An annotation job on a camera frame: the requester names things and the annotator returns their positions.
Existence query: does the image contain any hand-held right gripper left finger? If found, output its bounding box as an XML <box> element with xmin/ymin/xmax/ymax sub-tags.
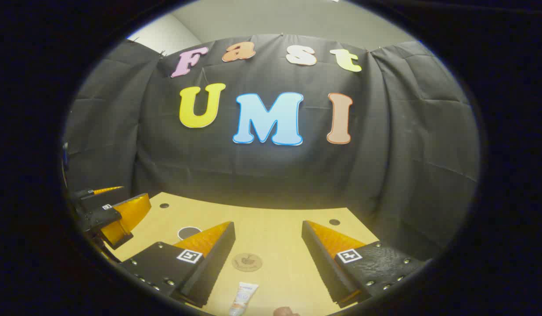
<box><xmin>120</xmin><ymin>221</ymin><xmax>236</xmax><ymax>308</ymax></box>

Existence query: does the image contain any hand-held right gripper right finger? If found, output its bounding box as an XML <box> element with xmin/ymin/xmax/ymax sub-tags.
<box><xmin>302</xmin><ymin>220</ymin><xmax>427</xmax><ymax>309</ymax></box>

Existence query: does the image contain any round wooden coaster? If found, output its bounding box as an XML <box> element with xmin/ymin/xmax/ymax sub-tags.
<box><xmin>231</xmin><ymin>252</ymin><xmax>263</xmax><ymax>273</ymax></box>

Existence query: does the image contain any white toothpaste tube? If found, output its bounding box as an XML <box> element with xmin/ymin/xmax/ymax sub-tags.
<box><xmin>228</xmin><ymin>282</ymin><xmax>259</xmax><ymax>316</ymax></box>

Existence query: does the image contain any light wooden desktop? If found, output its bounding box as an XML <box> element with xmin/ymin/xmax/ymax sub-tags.
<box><xmin>105</xmin><ymin>192</ymin><xmax>381</xmax><ymax>316</ymax></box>

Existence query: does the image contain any black backdrop cloth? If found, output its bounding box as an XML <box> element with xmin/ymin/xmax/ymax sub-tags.
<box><xmin>62</xmin><ymin>34</ymin><xmax>481</xmax><ymax>264</ymax></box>

